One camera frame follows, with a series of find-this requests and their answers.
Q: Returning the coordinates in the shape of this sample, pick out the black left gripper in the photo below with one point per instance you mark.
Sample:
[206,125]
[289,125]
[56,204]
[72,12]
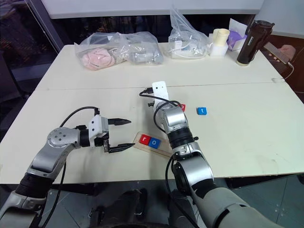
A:
[101,140]

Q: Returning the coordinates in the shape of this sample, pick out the red letter o block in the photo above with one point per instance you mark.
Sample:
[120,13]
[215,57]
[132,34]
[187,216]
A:
[184,108]

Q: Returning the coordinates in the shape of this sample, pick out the blue letter t block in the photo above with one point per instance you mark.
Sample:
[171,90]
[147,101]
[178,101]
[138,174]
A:
[199,112]

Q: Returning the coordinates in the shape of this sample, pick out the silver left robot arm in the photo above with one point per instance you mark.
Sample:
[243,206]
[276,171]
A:
[59,140]

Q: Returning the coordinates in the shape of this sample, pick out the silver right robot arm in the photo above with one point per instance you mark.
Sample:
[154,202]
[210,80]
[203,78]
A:
[175,118]

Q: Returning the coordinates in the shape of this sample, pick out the red letter r block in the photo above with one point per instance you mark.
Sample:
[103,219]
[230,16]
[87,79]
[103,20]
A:
[142,141]

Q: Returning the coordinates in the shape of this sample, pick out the blue letter o block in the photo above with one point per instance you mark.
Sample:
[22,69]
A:
[152,145]

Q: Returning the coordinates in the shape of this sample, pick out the wooden letter tray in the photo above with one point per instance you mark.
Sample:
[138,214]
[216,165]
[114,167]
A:
[161,151]

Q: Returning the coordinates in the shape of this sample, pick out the bystander bare hand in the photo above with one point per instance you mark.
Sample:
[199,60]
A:
[288,49]

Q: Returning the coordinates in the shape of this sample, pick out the plastic bag with pink item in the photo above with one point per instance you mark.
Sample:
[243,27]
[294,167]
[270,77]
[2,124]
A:
[97,58]

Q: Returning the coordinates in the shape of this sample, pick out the plastic bag with grey item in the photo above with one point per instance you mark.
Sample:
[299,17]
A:
[145,55]

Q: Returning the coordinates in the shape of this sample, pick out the grey metal pillar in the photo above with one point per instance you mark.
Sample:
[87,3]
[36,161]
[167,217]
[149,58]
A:
[47,21]

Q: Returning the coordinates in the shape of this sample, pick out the cream plastic cup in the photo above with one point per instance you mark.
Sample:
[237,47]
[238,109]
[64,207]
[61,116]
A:
[221,38]

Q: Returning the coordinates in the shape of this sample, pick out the purple white tissue box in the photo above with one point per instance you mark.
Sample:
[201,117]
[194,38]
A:
[236,35]

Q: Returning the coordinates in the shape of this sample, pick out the dark brown drink bottle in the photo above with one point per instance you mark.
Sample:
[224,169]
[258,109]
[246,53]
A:
[251,42]

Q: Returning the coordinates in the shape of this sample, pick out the dark smartphone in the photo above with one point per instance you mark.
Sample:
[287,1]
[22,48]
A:
[276,53]

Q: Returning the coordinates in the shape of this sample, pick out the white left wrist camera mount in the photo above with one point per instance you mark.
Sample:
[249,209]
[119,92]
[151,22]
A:
[94,123]

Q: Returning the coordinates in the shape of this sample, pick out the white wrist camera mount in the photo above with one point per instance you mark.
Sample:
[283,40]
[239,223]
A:
[94,123]
[159,89]

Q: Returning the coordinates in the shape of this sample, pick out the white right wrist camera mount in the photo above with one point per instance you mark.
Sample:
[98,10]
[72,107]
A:
[159,89]

